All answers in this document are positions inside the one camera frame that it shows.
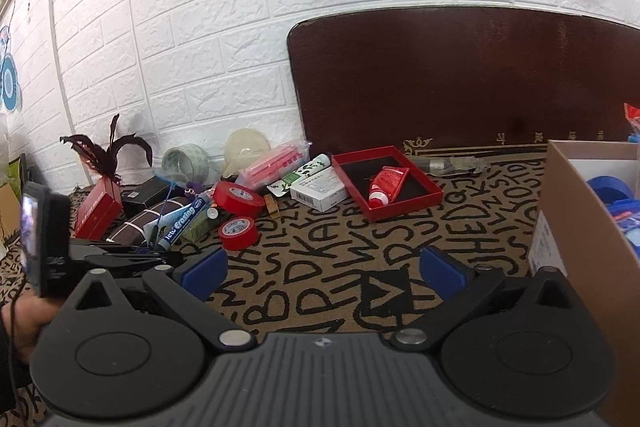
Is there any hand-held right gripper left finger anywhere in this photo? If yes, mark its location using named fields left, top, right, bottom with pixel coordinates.
left=62, top=248, right=256, bottom=354

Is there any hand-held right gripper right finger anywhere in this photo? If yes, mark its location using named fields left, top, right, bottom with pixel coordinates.
left=389, top=246, right=577, bottom=352

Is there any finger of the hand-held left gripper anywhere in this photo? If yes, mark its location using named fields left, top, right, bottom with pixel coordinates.
left=68, top=240, right=143, bottom=259
left=85, top=252, right=185, bottom=279

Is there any cardboard box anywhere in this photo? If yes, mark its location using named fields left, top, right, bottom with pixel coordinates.
left=526, top=139, right=640, bottom=427

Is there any blue tape roll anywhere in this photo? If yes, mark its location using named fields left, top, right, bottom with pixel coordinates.
left=586, top=176, right=635, bottom=206

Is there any person's left hand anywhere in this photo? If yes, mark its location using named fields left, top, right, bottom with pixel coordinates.
left=0, top=294, right=53, bottom=365

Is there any white card packet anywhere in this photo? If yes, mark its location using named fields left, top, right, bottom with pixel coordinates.
left=144, top=221, right=167, bottom=249

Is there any red box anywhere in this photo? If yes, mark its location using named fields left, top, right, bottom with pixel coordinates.
left=74, top=176, right=124, bottom=241

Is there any brown striped box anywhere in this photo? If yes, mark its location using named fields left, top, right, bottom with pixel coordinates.
left=101, top=198, right=187, bottom=249

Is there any small green box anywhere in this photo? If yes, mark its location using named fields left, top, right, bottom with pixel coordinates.
left=181, top=206, right=222, bottom=244

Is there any red tape roll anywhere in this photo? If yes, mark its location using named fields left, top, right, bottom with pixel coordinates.
left=212, top=180, right=267, bottom=221
left=218, top=216, right=260, bottom=252

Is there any blue grey marker pen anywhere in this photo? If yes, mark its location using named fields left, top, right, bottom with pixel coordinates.
left=154, top=191, right=212, bottom=253

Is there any black box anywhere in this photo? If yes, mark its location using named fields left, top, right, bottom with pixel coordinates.
left=121, top=178, right=174, bottom=219

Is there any red tray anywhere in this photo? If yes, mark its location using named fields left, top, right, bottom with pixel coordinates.
left=331, top=145, right=445, bottom=224

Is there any dark feather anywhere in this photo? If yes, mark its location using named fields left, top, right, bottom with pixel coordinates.
left=59, top=113, right=154, bottom=186

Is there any red tube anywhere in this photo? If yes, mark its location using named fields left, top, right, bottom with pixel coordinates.
left=368, top=166, right=411, bottom=210

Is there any silver wrapped object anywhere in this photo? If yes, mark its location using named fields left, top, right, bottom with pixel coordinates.
left=409, top=154, right=494, bottom=178

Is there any clear tape roll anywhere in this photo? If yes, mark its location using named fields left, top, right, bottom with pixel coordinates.
left=160, top=144, right=210, bottom=186

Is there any letter printed blanket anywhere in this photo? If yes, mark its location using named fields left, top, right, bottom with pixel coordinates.
left=0, top=152, right=551, bottom=427

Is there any pink packet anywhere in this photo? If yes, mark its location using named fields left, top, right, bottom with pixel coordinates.
left=234, top=140, right=312, bottom=191

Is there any beige funnel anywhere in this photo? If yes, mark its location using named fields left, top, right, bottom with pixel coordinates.
left=221, top=128, right=274, bottom=181

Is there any white box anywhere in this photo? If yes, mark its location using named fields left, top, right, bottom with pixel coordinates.
left=289, top=166, right=349, bottom=214

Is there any green white tube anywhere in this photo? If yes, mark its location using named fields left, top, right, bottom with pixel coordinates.
left=266, top=153, right=334, bottom=198

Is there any brown wooden headboard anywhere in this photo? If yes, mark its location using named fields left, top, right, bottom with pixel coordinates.
left=287, top=4, right=640, bottom=154

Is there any blue round wall decoration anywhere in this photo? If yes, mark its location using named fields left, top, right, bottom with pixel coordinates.
left=0, top=26, right=24, bottom=114

